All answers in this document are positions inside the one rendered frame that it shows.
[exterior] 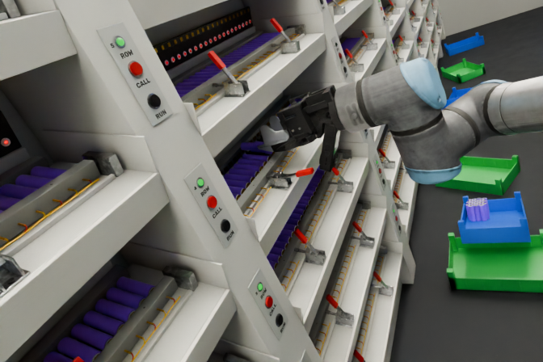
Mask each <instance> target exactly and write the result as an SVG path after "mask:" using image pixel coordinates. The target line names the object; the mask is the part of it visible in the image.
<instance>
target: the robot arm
mask: <svg viewBox="0 0 543 362"><path fill-rule="evenodd" d="M303 96H305V97H304V98H303V99H302V101H299V102H298V103H297V101H295V99H299V98H300V97H303ZM289 102H290V103H291V106H289V107H286V108H282V109H281V110H280V111H279V112H277V113H276V114H277V116H278V117H279V118H278V117H277V116H271V117H270V120H269V121H270V125H271V128H270V127H269V126H267V125H263V126H262V127H261V129H260V131H261V134H262V137H263V141H262V142H264V144H263V145H258V146H257V147H258V149H261V150H265V151H269V152H282V151H287V150H290V149H294V148H296V147H298V146H303V145H307V144H309V143H311V142H313V141H315V140H316V139H317V138H321V137H322V135H323V134H324V137H323V143H322V153H321V155H320V159H319V164H320V167H319V169H320V170H325V171H329V172H331V170H332V169H333V167H335V165H336V162H337V158H338V154H337V150H338V145H339V136H340V131H344V130H347V131H348V132H350V133H356V132H359V131H361V130H365V129H367V128H373V127H376V126H380V125H383V124H388V127H389V130H390V132H391V134H392V137H393V139H394V142H395V144H396V146H397V148H398V152H399V154H400V156H401V158H402V161H403V166H404V168H405V169H406V171H407V173H408V175H409V176H410V178H411V179H412V180H413V181H415V182H416V183H421V184H438V183H443V182H447V181H449V180H450V179H453V178H455V177H456V176H458V175H459V174H460V172H461V167H462V163H461V162H460V158H461V157H463V156H464V155H466V154H467V153H468V152H469V151H471V150H472V149H473V148H475V147H476V146H478V145H479V144H481V143H482V142H484V140H486V139H487V138H489V137H494V136H506V135H515V134H517V133H534V132H543V76H541V77H537V78H530V79H527V80H523V81H519V82H505V81H502V80H489V81H486V82H483V83H480V84H478V85H476V86H475V87H473V88H472V89H471V90H469V91H468V93H466V94H465V95H463V96H461V97H460V98H459V99H457V100H456V101H454V102H453V103H451V104H449V105H448V106H447V107H445V105H446V103H447V99H446V94H445V91H444V87H443V85H442V83H441V80H440V77H439V74H438V73H437V71H436V69H435V67H434V66H433V64H432V63H431V62H430V61H429V60H428V59H426V58H422V57H421V58H417V59H414V60H412V61H408V62H402V63H401V64H400V65H397V66H394V67H393V68H390V69H387V70H384V71H381V72H380V73H377V74H374V75H371V76H368V77H366V78H363V79H360V80H357V81H355V82H351V83H349V84H347V85H344V86H341V87H339V88H337V90H336V89H335V86H334V85H332V86H328V87H326V88H323V89H321V90H318V91H315V92H314V93H310V92H308V93H305V94H303V95H300V96H297V97H296V98H293V99H290V100H289ZM442 108H444V109H442ZM441 109H442V110H441Z"/></svg>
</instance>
